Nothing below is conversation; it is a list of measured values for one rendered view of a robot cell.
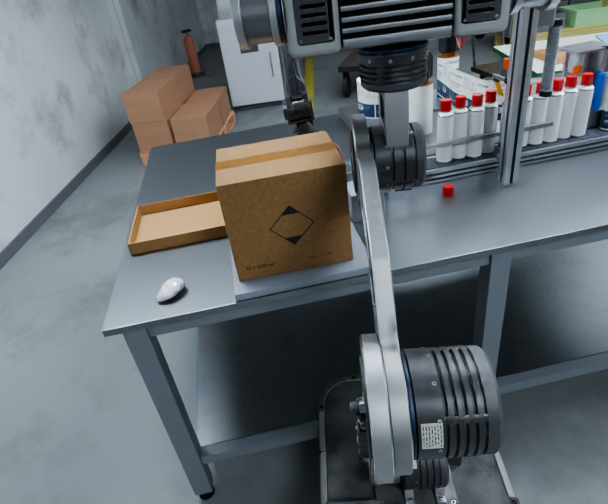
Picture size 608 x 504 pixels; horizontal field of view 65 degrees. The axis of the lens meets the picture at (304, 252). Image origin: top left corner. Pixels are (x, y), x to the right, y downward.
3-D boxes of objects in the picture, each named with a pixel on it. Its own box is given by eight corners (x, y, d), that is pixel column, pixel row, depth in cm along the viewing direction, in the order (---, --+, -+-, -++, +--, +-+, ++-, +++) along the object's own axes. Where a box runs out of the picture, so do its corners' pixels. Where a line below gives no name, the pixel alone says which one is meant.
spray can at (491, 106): (484, 147, 165) (489, 87, 154) (497, 151, 161) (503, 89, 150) (474, 152, 163) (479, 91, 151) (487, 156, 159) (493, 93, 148)
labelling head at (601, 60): (578, 114, 178) (593, 41, 164) (603, 125, 167) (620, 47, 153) (543, 121, 177) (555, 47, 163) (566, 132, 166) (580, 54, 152)
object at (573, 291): (540, 217, 284) (563, 78, 240) (736, 371, 180) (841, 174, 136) (200, 288, 268) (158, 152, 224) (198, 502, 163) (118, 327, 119)
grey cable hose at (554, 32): (547, 93, 145) (558, 17, 133) (554, 96, 142) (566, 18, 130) (536, 95, 145) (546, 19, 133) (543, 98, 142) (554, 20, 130)
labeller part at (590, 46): (593, 42, 164) (593, 39, 163) (616, 48, 154) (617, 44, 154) (556, 49, 163) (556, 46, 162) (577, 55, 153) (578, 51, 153)
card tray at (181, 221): (226, 199, 168) (224, 189, 165) (230, 236, 146) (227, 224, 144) (140, 216, 165) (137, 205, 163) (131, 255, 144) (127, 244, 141)
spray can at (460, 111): (457, 152, 164) (460, 92, 153) (469, 157, 160) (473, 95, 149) (446, 157, 162) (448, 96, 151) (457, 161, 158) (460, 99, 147)
